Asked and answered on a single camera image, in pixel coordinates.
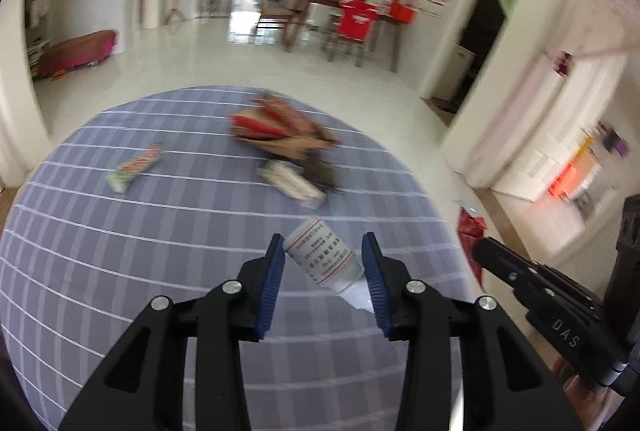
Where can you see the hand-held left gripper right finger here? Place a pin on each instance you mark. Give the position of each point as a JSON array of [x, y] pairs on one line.
[[376, 283]]

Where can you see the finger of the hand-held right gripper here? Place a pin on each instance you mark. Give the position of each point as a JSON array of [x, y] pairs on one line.
[[500, 258]]

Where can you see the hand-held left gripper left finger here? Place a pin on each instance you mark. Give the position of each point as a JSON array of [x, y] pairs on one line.
[[270, 283]]

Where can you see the red plastic wrapper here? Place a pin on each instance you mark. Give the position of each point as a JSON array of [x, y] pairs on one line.
[[470, 227]]

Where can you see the white plastic bottle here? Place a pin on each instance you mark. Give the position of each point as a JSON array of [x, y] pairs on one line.
[[320, 257]]

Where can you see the person's right hand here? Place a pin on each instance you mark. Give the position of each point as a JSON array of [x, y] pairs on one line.
[[582, 393]]

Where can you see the orange plastic stool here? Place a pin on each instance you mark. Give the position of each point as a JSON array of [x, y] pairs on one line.
[[565, 181]]

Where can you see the white snack packet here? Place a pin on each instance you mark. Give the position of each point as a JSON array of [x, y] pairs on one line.
[[292, 183]]

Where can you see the white panel door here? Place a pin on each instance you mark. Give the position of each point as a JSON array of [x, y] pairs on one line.
[[550, 131]]

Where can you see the brown paper wrapper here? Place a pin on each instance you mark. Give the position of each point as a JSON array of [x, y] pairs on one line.
[[295, 145]]

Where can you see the round table, grey checked tablecloth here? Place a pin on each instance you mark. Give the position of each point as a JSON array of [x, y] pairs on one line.
[[125, 261]]

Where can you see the red snack packet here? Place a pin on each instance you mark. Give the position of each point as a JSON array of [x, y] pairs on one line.
[[270, 118]]

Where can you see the green and red candy wrapper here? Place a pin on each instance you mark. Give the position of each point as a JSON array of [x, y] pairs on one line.
[[135, 168]]

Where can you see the white cabinet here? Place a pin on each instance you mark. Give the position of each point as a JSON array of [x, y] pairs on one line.
[[457, 73]]

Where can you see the red bow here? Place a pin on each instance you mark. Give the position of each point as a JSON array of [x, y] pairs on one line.
[[562, 63]]

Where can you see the wooden chair with red cover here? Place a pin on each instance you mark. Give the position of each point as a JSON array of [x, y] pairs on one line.
[[356, 18]]

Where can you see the red gift bag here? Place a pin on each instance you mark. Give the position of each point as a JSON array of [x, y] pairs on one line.
[[402, 11]]

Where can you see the pink lace curtain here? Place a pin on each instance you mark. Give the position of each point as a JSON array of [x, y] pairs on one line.
[[605, 11]]

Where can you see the wooden dining table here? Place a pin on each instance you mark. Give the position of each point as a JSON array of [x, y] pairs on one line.
[[320, 3]]

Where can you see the orange slippers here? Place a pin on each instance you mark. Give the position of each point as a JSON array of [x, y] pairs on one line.
[[60, 73]]

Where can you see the pink bench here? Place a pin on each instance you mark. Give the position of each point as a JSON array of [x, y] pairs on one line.
[[77, 53]]

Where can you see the white shelf rack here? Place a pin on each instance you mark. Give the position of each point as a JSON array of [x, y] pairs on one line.
[[37, 11]]

